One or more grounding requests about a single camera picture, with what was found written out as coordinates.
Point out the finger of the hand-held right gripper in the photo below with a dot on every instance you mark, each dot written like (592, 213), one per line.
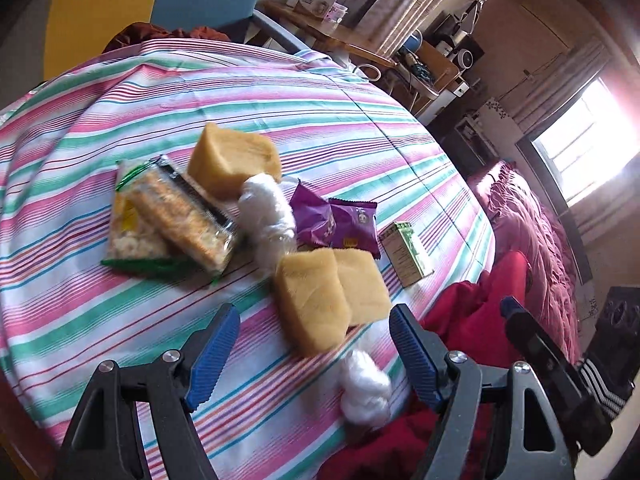
(525, 327)

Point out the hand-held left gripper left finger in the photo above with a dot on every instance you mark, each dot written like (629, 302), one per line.
(212, 355)

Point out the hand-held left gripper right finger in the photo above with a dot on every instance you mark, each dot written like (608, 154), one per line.
(416, 360)

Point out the white plastic bundle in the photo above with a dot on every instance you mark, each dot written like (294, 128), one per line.
(265, 220)
(365, 390)

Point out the green cracker packet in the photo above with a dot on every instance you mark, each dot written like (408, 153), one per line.
(127, 230)

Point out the purple snack packet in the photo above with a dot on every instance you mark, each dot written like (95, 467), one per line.
(356, 222)
(312, 215)

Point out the yellow sponge cake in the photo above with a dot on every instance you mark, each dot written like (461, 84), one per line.
(232, 160)
(310, 305)
(362, 285)

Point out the person's right forearm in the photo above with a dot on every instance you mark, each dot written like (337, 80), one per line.
(605, 385)

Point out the black floor speaker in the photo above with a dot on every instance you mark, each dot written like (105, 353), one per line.
(620, 312)

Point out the small green box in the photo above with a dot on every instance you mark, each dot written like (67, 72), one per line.
(406, 254)

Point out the pink bedspread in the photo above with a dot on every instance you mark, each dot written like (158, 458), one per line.
(525, 220)

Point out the clear cracker bar packet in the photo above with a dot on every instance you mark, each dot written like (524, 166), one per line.
(187, 210)

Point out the window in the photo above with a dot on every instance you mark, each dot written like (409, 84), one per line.
(585, 135)

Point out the striped bed sheet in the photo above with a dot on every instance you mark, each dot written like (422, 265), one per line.
(150, 110)

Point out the black stereo speaker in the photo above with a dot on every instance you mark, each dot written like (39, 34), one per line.
(462, 49)

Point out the blue cup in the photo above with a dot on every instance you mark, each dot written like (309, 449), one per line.
(413, 41)

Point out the dark red cloth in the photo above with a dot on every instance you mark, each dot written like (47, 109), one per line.
(165, 35)

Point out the wooden desk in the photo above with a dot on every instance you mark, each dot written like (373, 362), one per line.
(345, 35)

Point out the striped curtain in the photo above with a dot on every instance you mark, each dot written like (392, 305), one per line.
(400, 5)

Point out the small purple box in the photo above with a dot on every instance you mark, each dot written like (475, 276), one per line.
(337, 11)

